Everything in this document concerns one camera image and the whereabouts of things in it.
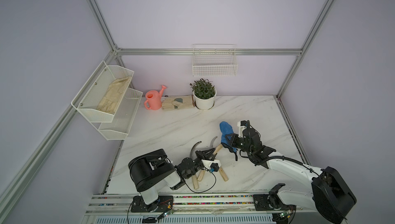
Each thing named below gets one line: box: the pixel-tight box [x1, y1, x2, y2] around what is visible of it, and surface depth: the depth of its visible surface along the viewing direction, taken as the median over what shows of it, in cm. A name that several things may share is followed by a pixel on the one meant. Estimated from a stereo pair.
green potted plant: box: [189, 78, 216, 100], surface depth 103 cm
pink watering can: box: [144, 84, 167, 111], surface depth 110 cm
